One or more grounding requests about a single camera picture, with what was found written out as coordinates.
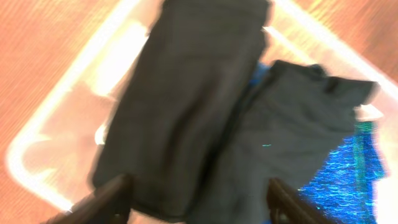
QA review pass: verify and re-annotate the clear plastic storage bin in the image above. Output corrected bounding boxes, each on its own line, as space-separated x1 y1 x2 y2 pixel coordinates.
6 1 397 223

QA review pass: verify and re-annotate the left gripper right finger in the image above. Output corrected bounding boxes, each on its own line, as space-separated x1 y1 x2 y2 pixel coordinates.
266 178 336 224

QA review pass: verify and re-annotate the blue sequin fabric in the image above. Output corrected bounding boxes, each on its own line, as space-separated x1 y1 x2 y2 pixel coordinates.
242 61 385 223

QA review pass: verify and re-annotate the black garment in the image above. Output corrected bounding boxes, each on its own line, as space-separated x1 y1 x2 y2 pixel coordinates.
187 61 384 224
92 0 270 222

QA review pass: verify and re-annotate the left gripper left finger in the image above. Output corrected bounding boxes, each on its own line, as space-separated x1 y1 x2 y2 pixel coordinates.
44 174 132 224

